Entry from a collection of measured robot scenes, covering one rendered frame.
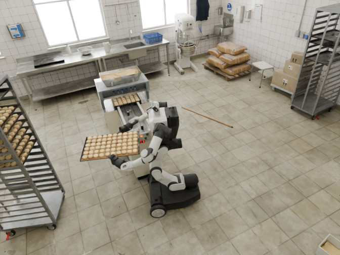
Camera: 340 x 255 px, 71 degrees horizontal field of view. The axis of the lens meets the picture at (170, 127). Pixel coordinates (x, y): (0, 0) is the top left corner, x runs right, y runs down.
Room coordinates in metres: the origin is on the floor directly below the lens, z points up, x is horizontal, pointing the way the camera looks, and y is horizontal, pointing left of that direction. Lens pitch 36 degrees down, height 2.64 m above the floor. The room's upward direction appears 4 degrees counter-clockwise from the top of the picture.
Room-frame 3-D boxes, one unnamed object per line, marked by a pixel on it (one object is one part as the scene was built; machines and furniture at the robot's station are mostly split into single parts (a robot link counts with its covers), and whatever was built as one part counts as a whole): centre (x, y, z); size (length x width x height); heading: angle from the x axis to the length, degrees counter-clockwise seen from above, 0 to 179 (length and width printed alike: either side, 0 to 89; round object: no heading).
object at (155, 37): (6.17, 0.24, 0.95); 0.40 x 0.30 x 0.14; 116
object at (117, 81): (3.22, 0.64, 1.25); 0.56 x 0.29 x 0.14; 108
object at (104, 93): (3.22, 0.64, 1.01); 0.72 x 0.33 x 0.34; 108
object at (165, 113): (2.05, 0.06, 1.20); 0.34 x 0.30 x 0.36; 4
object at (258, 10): (6.04, -2.28, 1.37); 0.27 x 0.02 x 0.40; 23
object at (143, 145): (2.74, 0.48, 0.45); 0.70 x 0.34 x 0.90; 18
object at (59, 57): (5.19, 2.51, 0.93); 0.60 x 0.40 x 0.01; 114
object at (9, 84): (2.17, 1.49, 0.97); 0.03 x 0.03 x 1.70; 4
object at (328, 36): (3.83, -2.74, 1.41); 0.60 x 0.40 x 0.01; 116
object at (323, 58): (3.83, -2.74, 1.05); 0.60 x 0.40 x 0.01; 116
